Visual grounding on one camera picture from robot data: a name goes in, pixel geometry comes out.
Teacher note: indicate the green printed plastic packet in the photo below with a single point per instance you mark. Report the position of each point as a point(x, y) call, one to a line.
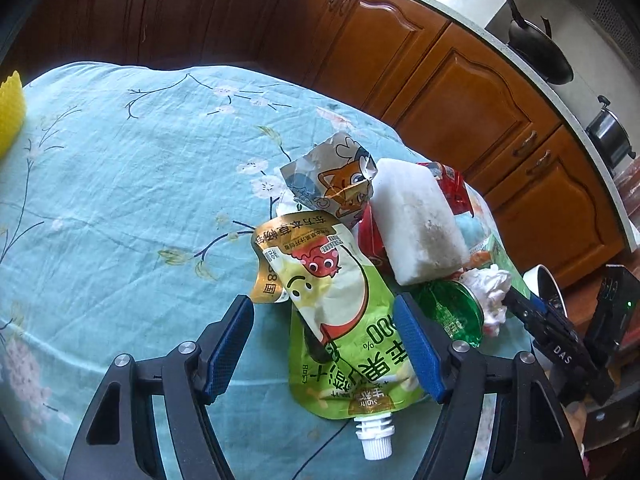
point(500, 255)

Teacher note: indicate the yellow foam net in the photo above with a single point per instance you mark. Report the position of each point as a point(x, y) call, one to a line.
point(11, 110)

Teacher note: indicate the white foam block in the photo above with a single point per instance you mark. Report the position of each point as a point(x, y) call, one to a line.
point(415, 220)

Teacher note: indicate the floral light blue tablecloth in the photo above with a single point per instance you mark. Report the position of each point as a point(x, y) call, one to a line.
point(125, 185)

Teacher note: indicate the white tissue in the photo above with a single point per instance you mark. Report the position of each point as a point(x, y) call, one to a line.
point(485, 285)

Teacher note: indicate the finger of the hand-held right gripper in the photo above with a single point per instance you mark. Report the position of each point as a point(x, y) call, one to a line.
point(520, 307)
point(542, 307)

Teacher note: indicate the green round can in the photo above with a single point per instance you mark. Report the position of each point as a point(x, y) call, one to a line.
point(445, 310)

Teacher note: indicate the green juice pouch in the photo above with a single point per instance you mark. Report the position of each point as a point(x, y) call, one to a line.
point(340, 310)

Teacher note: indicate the steel cooking pot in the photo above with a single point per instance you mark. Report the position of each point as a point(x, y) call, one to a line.
point(607, 130)

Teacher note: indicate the grey stone countertop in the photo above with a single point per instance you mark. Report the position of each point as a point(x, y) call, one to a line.
point(470, 24)

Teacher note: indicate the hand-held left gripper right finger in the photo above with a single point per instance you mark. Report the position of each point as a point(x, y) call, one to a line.
point(417, 345)

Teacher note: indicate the red snack wrapper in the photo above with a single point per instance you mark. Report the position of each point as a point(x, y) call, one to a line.
point(452, 185)

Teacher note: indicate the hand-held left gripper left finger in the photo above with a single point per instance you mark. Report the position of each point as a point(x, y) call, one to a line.
point(230, 350)

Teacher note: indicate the wooden base cabinets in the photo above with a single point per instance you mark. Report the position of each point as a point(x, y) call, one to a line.
point(350, 35)

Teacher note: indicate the black wok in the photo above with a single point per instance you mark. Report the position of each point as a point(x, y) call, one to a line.
point(540, 55)

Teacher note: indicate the white rimmed trash bin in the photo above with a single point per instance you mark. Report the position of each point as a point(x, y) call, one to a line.
point(547, 285)

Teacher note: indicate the cartoon fox wrapper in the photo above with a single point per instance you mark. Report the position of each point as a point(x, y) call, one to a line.
point(340, 180)

